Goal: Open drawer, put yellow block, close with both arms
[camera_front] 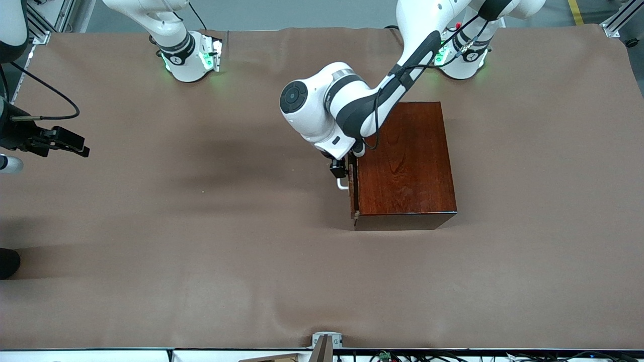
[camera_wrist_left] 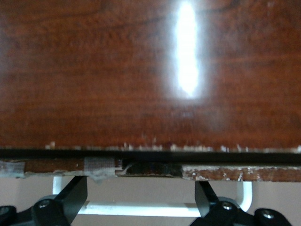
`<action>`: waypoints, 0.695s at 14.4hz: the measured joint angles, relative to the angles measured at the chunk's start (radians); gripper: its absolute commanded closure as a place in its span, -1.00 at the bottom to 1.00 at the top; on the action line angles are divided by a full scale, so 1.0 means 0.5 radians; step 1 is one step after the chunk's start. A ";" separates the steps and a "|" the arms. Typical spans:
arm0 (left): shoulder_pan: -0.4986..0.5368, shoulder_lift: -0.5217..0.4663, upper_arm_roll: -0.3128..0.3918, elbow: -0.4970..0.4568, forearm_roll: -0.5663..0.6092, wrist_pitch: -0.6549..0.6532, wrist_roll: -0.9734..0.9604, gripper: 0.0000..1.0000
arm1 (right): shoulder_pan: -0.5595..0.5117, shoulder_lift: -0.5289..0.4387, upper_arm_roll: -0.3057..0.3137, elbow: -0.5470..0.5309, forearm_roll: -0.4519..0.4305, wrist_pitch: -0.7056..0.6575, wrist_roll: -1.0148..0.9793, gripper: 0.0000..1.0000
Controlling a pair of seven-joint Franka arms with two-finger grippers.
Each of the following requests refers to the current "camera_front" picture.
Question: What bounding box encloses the wooden drawer with white handle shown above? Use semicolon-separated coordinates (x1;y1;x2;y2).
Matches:
336;153;360;227

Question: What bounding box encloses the dark wooden drawer cabinet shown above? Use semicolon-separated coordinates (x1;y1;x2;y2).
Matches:
352;101;458;232

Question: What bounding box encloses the brown table cover mat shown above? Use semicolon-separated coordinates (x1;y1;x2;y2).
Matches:
0;24;644;350

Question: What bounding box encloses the wooden strut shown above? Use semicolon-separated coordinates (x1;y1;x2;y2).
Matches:
308;335;334;362

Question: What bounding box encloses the flat wooden board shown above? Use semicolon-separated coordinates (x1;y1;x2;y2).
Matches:
238;353;298;362

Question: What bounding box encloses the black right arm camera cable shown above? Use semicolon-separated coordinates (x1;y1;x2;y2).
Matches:
0;60;81;120

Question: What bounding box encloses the aluminium frame profile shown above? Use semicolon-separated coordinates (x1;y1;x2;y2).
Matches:
25;0;76;45
600;0;644;38

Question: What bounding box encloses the grey metal bracket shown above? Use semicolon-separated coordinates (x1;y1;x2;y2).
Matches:
311;332;344;349

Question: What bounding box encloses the white table edge rail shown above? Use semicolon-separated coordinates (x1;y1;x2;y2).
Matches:
0;348;644;362

